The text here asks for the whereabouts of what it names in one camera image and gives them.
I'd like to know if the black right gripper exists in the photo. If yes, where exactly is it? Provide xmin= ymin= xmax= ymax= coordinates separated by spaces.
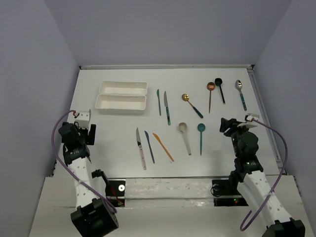
xmin=219 ymin=117 xmax=251 ymax=158

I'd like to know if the teal plastic spoon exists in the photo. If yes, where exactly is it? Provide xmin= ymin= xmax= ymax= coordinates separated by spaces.
xmin=197 ymin=123 xmax=205 ymax=156

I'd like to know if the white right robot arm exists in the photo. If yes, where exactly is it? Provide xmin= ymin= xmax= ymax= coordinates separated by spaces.
xmin=220 ymin=114 xmax=306 ymax=237

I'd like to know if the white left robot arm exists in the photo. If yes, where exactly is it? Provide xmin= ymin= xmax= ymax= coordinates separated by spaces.
xmin=58 ymin=121 xmax=119 ymax=237

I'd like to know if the white near tray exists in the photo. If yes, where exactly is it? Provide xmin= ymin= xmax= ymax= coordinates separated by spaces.
xmin=95 ymin=94 xmax=147 ymax=115

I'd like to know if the copper spoon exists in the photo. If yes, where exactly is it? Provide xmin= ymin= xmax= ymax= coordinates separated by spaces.
xmin=207 ymin=82 xmax=215 ymax=113

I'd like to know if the black spoon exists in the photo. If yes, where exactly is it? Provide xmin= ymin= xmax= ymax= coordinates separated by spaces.
xmin=214 ymin=78 xmax=226 ymax=104

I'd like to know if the beige plastic spoon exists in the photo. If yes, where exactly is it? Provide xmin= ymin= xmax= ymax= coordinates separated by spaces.
xmin=178 ymin=122 xmax=192 ymax=156

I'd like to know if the blue plastic knife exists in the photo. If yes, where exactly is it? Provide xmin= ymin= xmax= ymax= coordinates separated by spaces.
xmin=144 ymin=130 xmax=155 ymax=164

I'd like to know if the orange plastic knife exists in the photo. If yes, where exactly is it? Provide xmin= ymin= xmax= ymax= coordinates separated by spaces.
xmin=153 ymin=133 xmax=174 ymax=162

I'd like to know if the teal plastic knife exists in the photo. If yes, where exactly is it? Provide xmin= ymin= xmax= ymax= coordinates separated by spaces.
xmin=156 ymin=89 xmax=161 ymax=116

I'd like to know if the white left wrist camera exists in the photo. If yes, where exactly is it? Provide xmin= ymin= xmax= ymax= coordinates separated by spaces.
xmin=75 ymin=110 xmax=91 ymax=129

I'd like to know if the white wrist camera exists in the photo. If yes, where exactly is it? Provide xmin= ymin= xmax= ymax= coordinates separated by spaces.
xmin=237 ymin=113 xmax=260 ymax=129
xmin=75 ymin=110 xmax=91 ymax=129

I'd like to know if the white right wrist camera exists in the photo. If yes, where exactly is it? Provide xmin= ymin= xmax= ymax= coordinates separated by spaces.
xmin=237 ymin=113 xmax=260 ymax=129

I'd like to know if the silver spoon teal handle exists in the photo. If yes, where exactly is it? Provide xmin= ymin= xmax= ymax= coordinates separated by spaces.
xmin=235 ymin=80 xmax=247 ymax=111

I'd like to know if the gold spoon green handle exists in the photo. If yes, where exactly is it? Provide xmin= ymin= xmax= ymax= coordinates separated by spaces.
xmin=182 ymin=94 xmax=203 ymax=119

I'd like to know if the steel knife pink handle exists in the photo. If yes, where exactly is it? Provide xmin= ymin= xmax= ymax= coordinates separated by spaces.
xmin=136 ymin=128 xmax=147 ymax=170

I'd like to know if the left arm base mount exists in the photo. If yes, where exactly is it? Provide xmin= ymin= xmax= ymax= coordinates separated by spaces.
xmin=105 ymin=179 xmax=126 ymax=207

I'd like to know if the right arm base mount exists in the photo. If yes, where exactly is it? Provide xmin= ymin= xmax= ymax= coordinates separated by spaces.
xmin=210 ymin=179 xmax=248 ymax=207

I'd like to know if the steel knife green handle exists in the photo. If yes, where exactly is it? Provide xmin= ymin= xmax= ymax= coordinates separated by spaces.
xmin=164 ymin=91 xmax=171 ymax=125

